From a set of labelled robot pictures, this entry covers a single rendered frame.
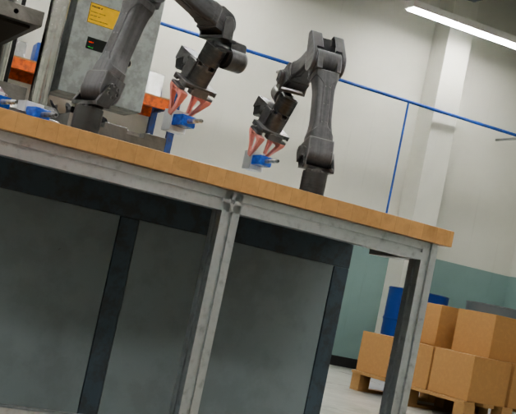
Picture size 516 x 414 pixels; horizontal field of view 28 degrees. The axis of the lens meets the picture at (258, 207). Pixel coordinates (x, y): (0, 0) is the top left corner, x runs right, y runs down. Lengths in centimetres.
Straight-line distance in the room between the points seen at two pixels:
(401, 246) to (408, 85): 854
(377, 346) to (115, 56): 563
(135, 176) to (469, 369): 507
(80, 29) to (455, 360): 429
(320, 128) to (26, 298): 82
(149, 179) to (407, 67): 895
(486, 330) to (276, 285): 459
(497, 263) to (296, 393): 886
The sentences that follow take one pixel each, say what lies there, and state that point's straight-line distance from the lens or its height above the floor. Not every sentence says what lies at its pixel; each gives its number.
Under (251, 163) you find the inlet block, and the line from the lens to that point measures 295.
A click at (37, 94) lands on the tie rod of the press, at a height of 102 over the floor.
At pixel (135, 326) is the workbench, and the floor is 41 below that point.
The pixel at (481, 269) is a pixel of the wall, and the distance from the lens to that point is 1148.
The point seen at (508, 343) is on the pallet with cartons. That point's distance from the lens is 732.
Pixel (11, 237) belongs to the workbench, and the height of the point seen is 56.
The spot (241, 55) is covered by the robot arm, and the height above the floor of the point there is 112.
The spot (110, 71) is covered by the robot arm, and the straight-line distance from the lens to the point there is 228.
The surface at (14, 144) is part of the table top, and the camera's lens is 205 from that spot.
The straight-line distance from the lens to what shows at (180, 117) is 254.
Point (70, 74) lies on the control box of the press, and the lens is 347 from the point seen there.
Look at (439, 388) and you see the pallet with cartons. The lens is 717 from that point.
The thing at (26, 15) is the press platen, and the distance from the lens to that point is 339.
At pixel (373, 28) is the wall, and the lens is 1084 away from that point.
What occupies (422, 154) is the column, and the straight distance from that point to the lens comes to 1073.
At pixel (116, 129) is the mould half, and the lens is 258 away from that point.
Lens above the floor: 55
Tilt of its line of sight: 5 degrees up
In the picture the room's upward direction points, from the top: 12 degrees clockwise
